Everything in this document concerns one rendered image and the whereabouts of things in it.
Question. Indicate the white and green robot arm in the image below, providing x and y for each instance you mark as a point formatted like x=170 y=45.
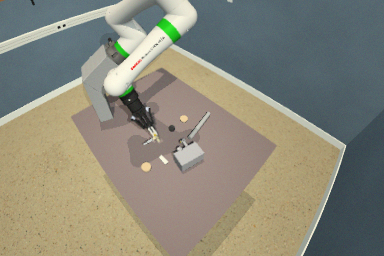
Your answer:
x=179 y=19

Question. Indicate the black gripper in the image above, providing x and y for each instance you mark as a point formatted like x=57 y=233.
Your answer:
x=141 y=112

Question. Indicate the pale yellow disc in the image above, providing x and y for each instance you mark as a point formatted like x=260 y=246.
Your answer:
x=183 y=118

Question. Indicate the cream short cylinder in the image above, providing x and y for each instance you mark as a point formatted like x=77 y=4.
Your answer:
x=146 y=167

